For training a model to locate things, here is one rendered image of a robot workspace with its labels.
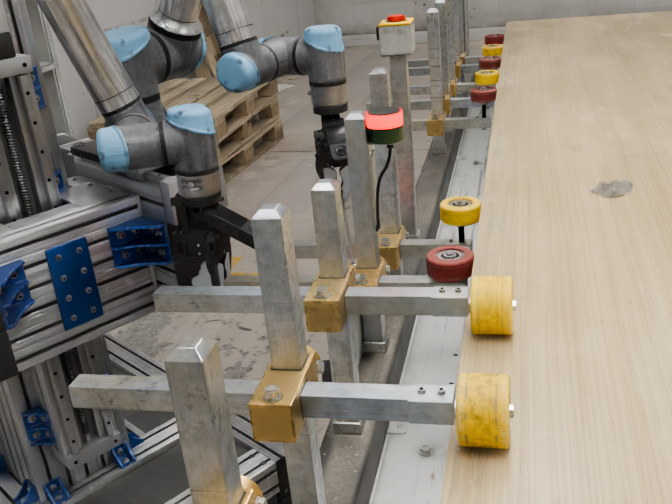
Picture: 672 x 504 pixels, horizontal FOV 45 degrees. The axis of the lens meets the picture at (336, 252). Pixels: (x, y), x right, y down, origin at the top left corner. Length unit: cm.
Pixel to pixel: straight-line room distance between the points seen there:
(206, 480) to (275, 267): 27
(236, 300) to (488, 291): 36
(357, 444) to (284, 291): 43
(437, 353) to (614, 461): 78
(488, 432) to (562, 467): 9
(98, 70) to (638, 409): 101
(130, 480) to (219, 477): 141
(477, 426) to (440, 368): 73
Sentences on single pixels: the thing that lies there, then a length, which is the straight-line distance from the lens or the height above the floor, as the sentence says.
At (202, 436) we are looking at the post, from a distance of 72.
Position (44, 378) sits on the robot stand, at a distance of 192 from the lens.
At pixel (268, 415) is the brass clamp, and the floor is 96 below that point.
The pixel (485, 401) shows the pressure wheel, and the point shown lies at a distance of 88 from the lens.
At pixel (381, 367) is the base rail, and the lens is 147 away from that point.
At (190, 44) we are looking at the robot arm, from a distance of 183.
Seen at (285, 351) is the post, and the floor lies 100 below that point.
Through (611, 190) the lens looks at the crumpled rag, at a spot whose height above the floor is 91.
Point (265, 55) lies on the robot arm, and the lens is 160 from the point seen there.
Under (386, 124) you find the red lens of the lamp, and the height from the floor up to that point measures 113.
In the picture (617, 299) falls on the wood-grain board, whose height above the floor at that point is 90.
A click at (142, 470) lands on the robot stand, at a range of 217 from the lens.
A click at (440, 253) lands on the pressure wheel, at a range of 139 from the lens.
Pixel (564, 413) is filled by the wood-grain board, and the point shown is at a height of 90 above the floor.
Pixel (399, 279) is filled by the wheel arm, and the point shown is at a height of 86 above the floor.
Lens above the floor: 146
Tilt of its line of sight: 23 degrees down
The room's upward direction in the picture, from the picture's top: 6 degrees counter-clockwise
